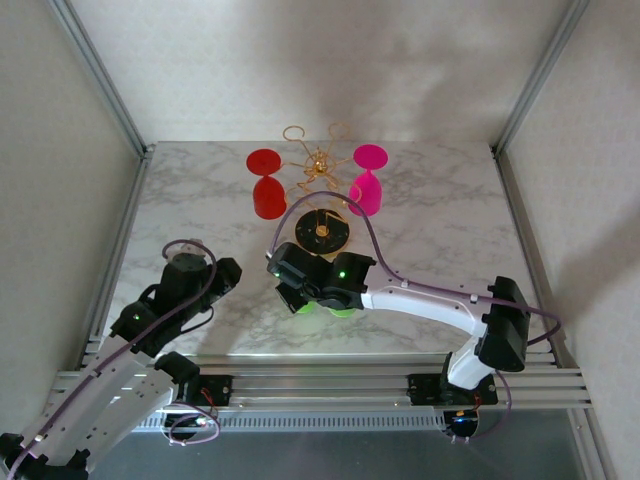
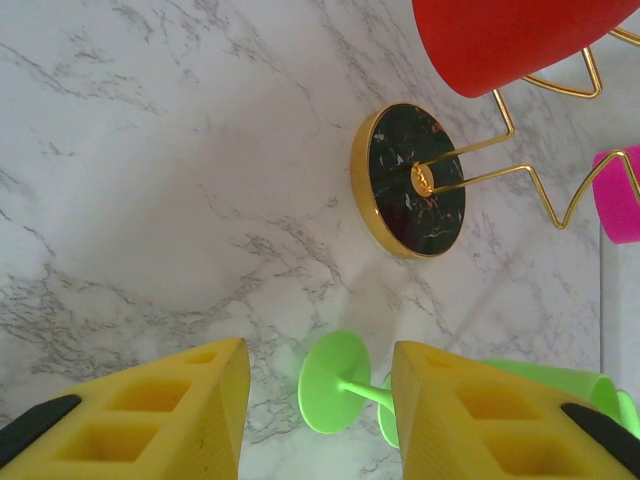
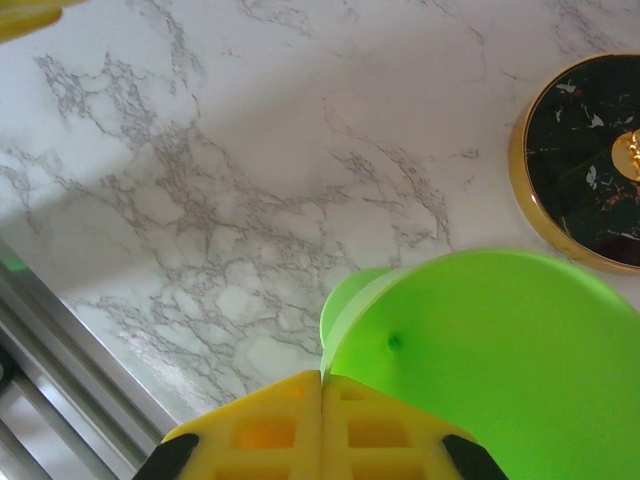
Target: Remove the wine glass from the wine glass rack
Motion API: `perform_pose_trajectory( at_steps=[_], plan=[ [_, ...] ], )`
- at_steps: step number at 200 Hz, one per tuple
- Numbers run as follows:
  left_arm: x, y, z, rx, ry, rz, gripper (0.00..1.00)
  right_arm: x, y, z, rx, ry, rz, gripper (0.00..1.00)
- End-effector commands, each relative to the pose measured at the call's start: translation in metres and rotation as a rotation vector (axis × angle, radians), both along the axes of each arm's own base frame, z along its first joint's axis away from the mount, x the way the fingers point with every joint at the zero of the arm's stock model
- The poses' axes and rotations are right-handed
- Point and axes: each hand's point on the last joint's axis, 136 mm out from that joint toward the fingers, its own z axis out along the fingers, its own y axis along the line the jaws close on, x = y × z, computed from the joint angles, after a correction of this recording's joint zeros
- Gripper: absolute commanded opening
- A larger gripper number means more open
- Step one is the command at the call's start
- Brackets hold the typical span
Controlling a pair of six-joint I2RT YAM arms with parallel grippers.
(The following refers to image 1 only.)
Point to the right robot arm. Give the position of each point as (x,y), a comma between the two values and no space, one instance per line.
(425,305)

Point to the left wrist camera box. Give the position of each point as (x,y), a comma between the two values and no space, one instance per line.
(189,247)

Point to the aluminium table side rail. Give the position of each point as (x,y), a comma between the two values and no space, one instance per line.
(118,250)
(513,190)

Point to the red plastic wine glass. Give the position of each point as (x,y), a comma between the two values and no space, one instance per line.
(263,161)

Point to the pink plastic wine glass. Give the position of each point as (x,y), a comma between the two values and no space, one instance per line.
(371,157)

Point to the aluminium frame bar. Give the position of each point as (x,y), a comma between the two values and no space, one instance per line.
(595,445)

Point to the green plastic wine glass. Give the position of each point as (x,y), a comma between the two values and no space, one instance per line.
(342,314)
(307,308)

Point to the grey metal panel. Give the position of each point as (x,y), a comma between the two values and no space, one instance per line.
(320,460)

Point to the aluminium frame post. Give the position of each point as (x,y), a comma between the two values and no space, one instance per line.
(98,70)
(544,70)

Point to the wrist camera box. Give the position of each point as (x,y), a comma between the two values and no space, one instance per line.
(270,255)
(189,247)

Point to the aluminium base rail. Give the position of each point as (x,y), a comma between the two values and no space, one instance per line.
(320,385)

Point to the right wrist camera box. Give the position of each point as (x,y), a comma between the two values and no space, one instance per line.
(270,255)

